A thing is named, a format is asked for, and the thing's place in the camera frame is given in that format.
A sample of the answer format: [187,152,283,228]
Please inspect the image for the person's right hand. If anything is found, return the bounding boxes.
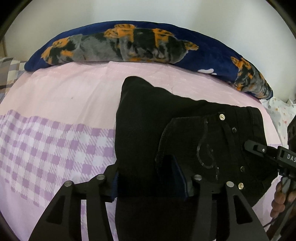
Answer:
[270,179,295,218]

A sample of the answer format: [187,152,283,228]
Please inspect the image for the navy tiger print blanket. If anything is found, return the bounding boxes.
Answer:
[25,21,273,99]

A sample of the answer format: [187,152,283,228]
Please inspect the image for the pink purple checked bedsheet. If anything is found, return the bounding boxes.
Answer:
[1,62,281,240]

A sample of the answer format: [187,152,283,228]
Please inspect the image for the black denim pants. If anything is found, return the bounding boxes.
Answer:
[115,76,278,240]

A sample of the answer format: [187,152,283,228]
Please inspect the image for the white polka dot quilt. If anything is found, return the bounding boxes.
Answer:
[261,97,295,149]

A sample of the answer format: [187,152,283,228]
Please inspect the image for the plaid grey pillow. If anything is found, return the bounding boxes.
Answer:
[0,57,26,103]

